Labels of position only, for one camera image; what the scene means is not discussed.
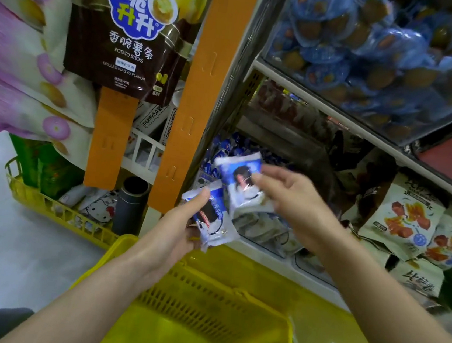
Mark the person's left hand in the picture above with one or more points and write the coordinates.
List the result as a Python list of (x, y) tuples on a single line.
[(165, 240)]

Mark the person's right hand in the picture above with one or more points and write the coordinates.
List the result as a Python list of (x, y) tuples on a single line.
[(299, 206)]

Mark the blue white snack packet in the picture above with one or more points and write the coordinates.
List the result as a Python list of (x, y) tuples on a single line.
[(214, 221), (242, 183)]

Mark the pile of blue snack packets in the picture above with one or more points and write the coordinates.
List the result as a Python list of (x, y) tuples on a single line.
[(237, 148)]

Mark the yellow plastic shopping basket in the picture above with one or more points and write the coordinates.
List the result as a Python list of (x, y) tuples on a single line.
[(191, 332)]

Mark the person's left forearm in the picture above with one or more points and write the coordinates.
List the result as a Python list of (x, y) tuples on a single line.
[(71, 314)]

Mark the person's right forearm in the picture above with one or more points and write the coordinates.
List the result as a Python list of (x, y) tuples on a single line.
[(397, 315)]

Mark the store shelf with yellow base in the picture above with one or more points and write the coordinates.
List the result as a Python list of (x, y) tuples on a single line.
[(315, 314)]

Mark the yellow floor basket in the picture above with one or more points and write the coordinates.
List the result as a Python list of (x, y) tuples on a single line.
[(51, 210)]

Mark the green snack bags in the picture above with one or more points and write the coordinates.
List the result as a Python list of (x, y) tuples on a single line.
[(39, 166)]

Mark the clear plastic bin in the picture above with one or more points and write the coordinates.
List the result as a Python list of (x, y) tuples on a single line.
[(323, 176)]

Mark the dark grey cylinder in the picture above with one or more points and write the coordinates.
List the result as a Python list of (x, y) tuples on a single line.
[(130, 207)]

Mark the white cartoon print packet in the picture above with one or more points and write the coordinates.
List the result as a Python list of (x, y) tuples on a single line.
[(96, 203)]

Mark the row of small brown packets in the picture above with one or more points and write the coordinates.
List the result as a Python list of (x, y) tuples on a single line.
[(294, 112)]

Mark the row of fruit print bags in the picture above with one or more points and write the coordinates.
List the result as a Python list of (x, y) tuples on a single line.
[(408, 219)]

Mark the orange hanging strip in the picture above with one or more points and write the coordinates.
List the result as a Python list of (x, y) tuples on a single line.
[(110, 138)]

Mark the white card packet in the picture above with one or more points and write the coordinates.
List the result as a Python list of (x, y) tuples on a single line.
[(151, 116)]

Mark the pile of blue jelly cups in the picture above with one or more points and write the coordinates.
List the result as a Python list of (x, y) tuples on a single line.
[(377, 56)]

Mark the black potato stick bag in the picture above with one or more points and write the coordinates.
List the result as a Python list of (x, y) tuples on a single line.
[(114, 51)]

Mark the orange shelf post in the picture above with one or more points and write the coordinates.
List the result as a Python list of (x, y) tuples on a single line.
[(207, 86)]

